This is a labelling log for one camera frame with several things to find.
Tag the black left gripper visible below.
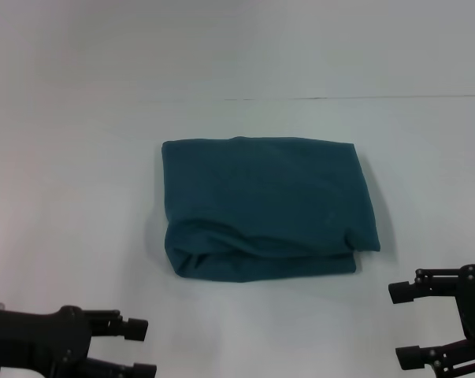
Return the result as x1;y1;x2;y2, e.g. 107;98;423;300
0;305;158;378

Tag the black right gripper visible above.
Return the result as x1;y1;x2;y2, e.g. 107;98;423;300
388;264;475;374

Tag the teal blue t-shirt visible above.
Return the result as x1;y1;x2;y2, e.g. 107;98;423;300
161;135;381;284

